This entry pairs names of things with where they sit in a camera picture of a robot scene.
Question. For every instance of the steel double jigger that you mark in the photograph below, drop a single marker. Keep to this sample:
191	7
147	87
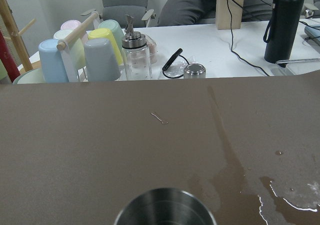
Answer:
165	206

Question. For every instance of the small steel cap cup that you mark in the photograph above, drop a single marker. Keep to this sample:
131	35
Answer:
194	71

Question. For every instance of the glass oil dispenser bottle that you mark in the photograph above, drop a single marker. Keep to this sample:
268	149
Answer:
135	53

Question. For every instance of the grey plastic cup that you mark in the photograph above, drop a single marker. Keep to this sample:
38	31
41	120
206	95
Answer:
101	62

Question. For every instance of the green plastic cup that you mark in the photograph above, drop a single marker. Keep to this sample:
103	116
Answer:
116	30

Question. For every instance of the yellow plastic cup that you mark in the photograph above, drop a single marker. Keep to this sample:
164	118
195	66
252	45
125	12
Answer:
107	33

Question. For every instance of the seated person legs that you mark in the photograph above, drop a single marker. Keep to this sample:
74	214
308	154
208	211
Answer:
189	12

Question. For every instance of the blue plastic cup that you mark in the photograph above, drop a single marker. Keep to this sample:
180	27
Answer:
52	65

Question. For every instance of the grey office chair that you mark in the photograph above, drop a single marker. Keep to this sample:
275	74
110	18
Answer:
118	9

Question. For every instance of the wooden block stand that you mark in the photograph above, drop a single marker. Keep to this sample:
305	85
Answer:
228	14

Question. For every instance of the black thermos bottle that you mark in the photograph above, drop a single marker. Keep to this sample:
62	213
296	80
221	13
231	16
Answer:
281	30

